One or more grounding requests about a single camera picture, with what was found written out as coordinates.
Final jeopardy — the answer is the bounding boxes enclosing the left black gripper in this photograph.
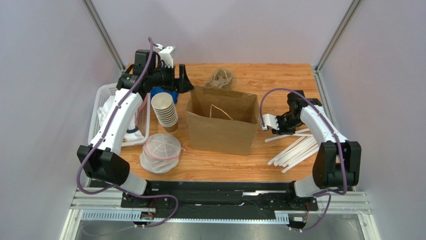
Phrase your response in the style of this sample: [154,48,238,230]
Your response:
[148,62,194,94]

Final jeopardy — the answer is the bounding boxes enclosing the single white straw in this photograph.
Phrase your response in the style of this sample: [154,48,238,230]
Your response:
[264,128,313,143]

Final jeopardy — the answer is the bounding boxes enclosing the bundle of white straws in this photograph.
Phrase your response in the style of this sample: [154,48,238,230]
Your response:
[267,134,319,174]

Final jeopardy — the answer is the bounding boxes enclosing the brown paper bag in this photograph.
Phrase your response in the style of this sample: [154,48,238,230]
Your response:
[186,86,260,156]

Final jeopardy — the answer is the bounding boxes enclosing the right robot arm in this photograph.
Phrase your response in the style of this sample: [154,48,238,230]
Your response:
[272,90,362,198]

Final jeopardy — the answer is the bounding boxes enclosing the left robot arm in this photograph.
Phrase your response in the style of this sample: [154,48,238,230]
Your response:
[76,46,194,196]

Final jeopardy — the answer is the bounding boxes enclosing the stack of paper cups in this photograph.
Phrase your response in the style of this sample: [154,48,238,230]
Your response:
[151,92,179,133]

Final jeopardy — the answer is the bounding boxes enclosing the blue folded cloth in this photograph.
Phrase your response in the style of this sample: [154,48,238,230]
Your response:
[150,87,179,104]

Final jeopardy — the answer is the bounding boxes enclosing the cardboard cup carrier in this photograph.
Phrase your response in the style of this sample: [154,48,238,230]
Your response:
[203,68,234,91]

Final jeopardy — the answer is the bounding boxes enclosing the white crumpled cloth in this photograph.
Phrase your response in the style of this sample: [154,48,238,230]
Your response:
[96,95,144,142]

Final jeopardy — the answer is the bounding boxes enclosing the white mesh food cover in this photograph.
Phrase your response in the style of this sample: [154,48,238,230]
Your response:
[139,133,196,174]

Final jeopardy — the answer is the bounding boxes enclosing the white plastic basket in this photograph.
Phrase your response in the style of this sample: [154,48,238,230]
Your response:
[87,83,151,147]

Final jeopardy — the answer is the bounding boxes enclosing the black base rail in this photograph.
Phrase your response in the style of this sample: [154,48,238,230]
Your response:
[120,180,319,220]

